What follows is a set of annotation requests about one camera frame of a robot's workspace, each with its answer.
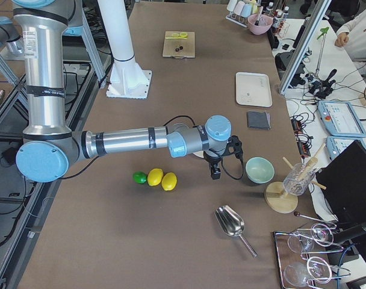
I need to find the aluminium frame post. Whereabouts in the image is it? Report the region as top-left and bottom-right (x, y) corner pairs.
(279, 0), (331, 96)

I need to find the wooden cutting board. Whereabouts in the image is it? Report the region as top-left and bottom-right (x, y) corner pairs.
(163, 31), (196, 59)

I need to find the green lime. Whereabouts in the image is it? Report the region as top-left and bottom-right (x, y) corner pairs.
(132, 172), (147, 184)

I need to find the person in white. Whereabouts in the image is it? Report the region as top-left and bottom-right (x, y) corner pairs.
(335, 9), (366, 76)

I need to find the light green bowl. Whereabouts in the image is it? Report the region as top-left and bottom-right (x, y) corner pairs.
(245, 157), (275, 184)

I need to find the clear textured glass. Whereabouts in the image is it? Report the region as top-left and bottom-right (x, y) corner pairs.
(283, 163), (315, 196)

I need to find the cream round plate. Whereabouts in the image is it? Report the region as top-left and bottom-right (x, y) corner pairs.
(193, 151), (204, 158)

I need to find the yellow lemon outer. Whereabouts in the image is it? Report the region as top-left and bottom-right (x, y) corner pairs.
(161, 172), (178, 191)

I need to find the pink bowl with ice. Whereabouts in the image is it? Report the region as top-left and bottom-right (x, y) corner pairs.
(247, 14), (273, 36)

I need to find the wooden cup stand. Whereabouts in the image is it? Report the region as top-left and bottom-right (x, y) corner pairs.
(264, 143), (326, 214)

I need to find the metal glass rack tray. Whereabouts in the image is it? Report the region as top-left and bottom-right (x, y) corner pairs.
(273, 223), (351, 288)

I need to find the grey folded cloth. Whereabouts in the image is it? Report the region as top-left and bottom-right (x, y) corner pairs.
(247, 111), (271, 130)

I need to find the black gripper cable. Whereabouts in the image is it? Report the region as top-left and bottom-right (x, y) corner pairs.
(219, 150), (246, 181)

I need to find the cream rabbit tray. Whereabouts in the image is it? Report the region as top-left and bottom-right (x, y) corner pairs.
(235, 72), (272, 107)

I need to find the blue teach pendant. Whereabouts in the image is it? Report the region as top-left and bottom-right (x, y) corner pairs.
(317, 101), (366, 138)
(326, 136), (364, 160)

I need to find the black monitor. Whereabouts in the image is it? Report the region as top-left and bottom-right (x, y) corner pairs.
(317, 141), (366, 223)

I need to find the blue teach pendant near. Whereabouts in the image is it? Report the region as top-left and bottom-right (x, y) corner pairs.
(326, 136), (364, 160)

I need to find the white cup rack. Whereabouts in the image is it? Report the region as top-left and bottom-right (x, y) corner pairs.
(226, 0), (261, 28)

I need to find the yellow lemon near lime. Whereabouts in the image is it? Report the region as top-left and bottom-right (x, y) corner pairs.
(147, 168), (164, 186)

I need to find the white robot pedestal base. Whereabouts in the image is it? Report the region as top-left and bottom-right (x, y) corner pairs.
(98, 0), (152, 99)

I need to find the steel ice scoop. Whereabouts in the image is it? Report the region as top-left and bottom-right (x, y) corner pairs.
(215, 205), (257, 258)

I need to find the blue teach pendant far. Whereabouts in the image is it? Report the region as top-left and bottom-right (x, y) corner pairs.
(317, 101), (366, 138)

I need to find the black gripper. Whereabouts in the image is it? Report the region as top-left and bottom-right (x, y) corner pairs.
(203, 135), (242, 179)

